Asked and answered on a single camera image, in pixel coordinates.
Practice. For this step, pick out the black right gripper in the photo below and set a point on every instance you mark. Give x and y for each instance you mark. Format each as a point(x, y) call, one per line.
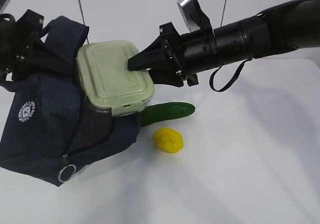
point(164, 58)

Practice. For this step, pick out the green lid glass food container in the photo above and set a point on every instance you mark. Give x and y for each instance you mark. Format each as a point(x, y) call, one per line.
point(106, 80)

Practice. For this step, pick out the green cucumber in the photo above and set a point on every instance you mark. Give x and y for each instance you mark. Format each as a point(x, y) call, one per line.
point(166, 111)

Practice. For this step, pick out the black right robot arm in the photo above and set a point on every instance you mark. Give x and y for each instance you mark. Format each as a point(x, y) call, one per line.
point(278, 30)

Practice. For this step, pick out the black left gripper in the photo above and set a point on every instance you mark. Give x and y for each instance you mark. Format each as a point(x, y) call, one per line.
point(22, 52)

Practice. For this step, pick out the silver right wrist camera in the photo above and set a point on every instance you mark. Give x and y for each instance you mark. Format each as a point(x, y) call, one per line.
point(194, 18)

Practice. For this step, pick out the yellow lemon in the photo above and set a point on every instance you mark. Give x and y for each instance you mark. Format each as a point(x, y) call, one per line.
point(168, 140)

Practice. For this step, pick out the navy blue lunch bag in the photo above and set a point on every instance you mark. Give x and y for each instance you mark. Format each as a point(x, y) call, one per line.
point(52, 131)

